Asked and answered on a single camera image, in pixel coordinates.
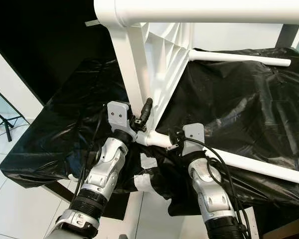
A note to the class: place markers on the white work table frame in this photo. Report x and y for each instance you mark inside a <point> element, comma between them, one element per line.
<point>142,181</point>

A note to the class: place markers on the black tripod stand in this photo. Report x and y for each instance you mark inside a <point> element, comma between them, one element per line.
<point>7,122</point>

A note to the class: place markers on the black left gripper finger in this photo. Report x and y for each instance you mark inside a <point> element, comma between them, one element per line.
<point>146,110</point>

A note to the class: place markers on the black shiny table cover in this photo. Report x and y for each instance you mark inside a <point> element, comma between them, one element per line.
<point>70,134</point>

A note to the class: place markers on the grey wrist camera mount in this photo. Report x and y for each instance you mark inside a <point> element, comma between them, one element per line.
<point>193,138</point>
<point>118,115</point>

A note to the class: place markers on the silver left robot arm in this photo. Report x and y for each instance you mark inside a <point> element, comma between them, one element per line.
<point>99,184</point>

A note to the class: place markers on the black work table leg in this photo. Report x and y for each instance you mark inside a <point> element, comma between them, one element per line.
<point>57,191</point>

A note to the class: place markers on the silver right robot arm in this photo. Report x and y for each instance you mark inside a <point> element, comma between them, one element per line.
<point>214,194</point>

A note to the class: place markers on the black wall pillar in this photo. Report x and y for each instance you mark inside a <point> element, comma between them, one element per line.
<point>291,35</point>

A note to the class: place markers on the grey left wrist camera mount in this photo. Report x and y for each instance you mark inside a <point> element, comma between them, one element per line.
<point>118,115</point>

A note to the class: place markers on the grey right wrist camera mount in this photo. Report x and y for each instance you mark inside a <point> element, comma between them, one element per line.
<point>193,138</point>

